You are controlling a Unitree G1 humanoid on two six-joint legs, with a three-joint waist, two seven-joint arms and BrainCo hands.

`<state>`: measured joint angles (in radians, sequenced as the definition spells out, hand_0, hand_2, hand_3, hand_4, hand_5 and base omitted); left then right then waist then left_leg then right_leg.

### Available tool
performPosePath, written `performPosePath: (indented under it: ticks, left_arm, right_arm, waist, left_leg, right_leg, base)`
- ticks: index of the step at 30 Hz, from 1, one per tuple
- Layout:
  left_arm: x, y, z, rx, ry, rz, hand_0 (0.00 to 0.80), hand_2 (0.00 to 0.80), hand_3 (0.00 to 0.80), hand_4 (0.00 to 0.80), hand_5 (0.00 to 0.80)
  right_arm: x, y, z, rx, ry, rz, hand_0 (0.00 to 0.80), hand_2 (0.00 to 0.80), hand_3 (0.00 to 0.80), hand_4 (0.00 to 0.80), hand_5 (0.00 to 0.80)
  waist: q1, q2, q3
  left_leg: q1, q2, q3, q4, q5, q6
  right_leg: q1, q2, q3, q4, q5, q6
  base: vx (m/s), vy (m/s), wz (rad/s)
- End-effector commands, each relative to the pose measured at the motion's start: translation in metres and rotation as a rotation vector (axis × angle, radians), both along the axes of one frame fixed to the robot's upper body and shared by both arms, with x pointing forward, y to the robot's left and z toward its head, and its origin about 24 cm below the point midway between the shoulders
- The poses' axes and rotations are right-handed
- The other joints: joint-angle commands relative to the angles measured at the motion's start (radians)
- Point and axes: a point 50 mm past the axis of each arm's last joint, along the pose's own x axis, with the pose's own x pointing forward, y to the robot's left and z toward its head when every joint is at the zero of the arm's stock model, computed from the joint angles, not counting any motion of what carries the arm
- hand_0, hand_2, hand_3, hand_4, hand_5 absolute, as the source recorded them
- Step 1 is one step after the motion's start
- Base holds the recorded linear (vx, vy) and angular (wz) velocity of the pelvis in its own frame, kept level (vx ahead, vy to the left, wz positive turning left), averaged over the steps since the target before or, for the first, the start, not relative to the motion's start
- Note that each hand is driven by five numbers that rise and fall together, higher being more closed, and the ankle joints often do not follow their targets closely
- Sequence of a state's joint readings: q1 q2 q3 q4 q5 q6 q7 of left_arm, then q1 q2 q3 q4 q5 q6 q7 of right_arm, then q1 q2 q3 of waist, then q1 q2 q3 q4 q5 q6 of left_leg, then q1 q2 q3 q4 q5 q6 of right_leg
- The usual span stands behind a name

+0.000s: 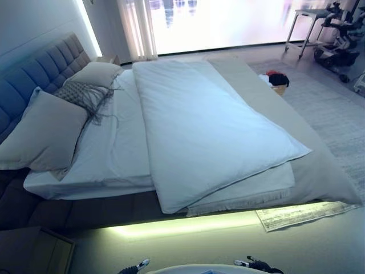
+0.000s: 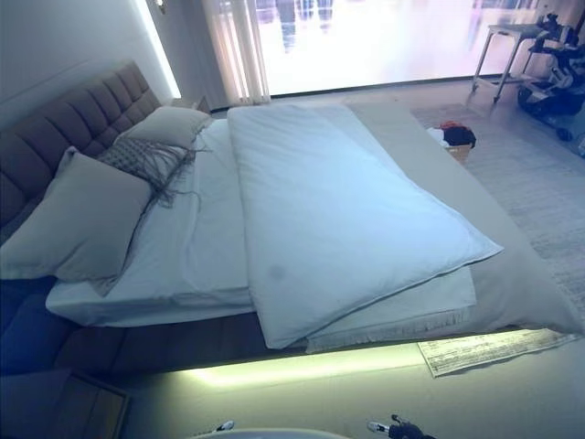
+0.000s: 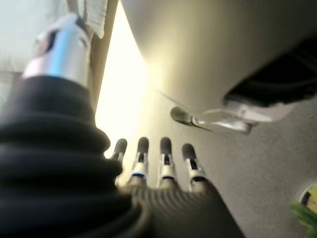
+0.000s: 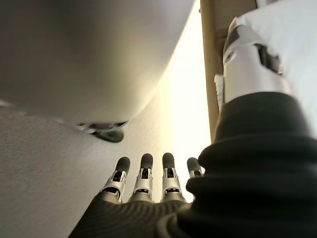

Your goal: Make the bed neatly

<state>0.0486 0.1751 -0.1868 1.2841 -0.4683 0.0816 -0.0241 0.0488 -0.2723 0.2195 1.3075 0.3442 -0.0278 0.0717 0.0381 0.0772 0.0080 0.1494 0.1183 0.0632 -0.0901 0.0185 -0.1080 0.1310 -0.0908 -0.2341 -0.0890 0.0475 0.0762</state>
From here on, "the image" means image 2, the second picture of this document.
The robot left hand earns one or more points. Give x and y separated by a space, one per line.
225 426

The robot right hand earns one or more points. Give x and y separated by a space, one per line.
402 430

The white duvet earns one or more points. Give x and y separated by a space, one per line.
343 206

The brown bed platform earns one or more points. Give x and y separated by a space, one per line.
183 343

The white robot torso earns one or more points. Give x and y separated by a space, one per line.
297 434

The wooden nightstand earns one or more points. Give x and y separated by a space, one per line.
68 407

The white pillow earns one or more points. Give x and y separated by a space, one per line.
196 256

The beige fringed blanket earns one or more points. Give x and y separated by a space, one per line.
503 283

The beige pillow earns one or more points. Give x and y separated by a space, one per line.
77 219
169 125

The wicker basket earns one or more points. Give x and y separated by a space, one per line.
459 153

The grey knitted fringed pillow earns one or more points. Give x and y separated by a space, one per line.
137 157

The white garment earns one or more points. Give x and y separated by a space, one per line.
436 136

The black garment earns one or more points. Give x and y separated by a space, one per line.
459 136

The red garment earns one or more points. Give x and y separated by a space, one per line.
449 124

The brown tufted headboard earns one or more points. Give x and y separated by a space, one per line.
68 119

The black white wheeled machine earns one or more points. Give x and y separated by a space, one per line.
548 98

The sheer curtain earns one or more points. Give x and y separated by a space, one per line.
237 46

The wall light strip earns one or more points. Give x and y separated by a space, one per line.
160 55

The metal frame table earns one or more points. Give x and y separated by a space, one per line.
498 29

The small metal wall fixture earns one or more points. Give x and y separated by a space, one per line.
160 3

